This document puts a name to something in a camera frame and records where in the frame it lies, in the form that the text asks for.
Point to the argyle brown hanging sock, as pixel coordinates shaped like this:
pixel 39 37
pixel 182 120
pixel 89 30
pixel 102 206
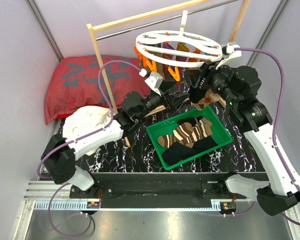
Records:
pixel 210 97

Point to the metal hanging rod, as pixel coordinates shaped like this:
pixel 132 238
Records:
pixel 163 20

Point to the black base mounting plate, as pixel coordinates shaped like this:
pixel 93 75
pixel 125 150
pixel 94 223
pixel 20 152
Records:
pixel 155 191

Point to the wooden drying rack frame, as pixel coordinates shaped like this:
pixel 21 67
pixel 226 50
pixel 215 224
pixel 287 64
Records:
pixel 171 72

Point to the orange hanging sock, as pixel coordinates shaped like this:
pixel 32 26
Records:
pixel 181 46

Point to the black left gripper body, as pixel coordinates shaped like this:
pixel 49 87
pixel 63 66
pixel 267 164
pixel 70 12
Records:
pixel 169 104

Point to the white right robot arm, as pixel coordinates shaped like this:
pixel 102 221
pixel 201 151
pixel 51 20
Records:
pixel 239 88

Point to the red patterned pillow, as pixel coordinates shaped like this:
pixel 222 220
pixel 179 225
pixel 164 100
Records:
pixel 75 83

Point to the white crumpled cloth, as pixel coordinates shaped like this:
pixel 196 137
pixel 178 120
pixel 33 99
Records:
pixel 87 126

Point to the green plastic tray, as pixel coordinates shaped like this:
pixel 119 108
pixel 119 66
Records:
pixel 220 134

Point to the white round clip hanger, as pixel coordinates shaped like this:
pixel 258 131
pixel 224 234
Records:
pixel 210 49

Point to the olive brown hanging sock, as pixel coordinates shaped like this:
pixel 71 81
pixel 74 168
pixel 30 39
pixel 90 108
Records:
pixel 159 66

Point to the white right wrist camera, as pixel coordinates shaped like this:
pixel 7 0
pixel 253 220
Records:
pixel 230 51

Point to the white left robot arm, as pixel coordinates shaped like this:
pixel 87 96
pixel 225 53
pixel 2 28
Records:
pixel 60 155

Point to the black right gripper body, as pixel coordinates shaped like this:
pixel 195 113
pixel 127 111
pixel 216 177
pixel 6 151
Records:
pixel 214 78

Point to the purple hanging sock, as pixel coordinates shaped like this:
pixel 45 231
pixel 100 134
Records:
pixel 166 45

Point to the black white-striped sock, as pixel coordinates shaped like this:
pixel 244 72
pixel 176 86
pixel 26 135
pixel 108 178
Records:
pixel 196 94

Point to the aluminium rail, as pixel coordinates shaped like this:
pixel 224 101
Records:
pixel 47 195

